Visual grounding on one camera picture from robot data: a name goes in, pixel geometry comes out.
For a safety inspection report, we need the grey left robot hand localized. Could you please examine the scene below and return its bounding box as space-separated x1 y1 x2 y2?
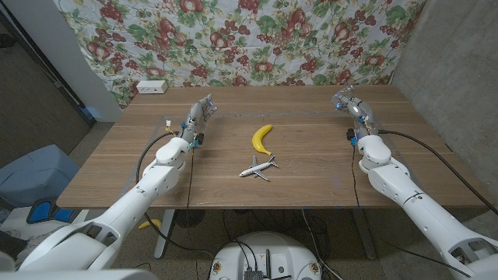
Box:
179 93 219 145

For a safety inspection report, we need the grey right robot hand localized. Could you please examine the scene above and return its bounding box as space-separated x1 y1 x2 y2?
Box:
334 94 377 138

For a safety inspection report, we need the clear glass salt shaker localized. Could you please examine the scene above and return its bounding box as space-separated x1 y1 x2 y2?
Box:
330 84 356 110

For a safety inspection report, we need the yellow toy banana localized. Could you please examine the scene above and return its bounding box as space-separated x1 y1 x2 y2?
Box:
251 124 274 156

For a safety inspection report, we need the white toy airplane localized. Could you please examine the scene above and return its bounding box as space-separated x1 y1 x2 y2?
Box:
238 155 279 182

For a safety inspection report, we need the white power strip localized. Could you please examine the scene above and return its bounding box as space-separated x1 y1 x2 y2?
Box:
135 79 169 95

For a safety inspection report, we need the floral fruit print backdrop cloth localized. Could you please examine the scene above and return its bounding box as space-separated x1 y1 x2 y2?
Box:
52 0 427 110

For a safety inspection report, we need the round black fan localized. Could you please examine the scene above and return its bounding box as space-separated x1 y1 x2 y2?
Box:
174 208 206 229

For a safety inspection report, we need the yellow object under table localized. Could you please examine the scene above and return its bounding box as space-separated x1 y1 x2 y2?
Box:
138 218 163 230

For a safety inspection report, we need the white table leg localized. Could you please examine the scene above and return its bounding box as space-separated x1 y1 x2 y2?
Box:
153 208 177 260

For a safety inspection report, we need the grey table leg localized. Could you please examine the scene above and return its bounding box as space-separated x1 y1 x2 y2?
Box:
352 208 378 261

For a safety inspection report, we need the white robot torso base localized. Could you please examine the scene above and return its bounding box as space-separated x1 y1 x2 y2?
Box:
208 232 323 280

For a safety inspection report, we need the blue-grey plastic bin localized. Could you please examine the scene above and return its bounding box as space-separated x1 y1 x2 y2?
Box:
0 144 81 209

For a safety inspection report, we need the blue and black pedal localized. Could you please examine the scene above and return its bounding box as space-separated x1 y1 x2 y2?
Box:
26 198 77 226

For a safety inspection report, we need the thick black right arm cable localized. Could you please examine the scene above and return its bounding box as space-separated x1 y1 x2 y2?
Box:
376 129 498 216

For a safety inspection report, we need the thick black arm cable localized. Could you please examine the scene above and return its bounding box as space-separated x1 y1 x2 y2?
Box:
376 129 498 216
135 131 215 260

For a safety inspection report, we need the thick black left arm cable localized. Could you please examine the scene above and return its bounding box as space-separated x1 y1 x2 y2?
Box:
135 131 215 260

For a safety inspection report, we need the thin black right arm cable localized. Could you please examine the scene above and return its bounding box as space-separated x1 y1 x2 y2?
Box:
349 144 474 278

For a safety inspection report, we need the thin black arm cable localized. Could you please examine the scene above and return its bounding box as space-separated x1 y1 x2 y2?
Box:
185 145 199 280
349 144 474 278

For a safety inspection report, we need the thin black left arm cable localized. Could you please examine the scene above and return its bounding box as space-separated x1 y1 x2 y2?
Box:
185 145 199 280

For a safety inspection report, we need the grey floor cable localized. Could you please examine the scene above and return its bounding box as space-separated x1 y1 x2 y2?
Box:
301 208 344 280

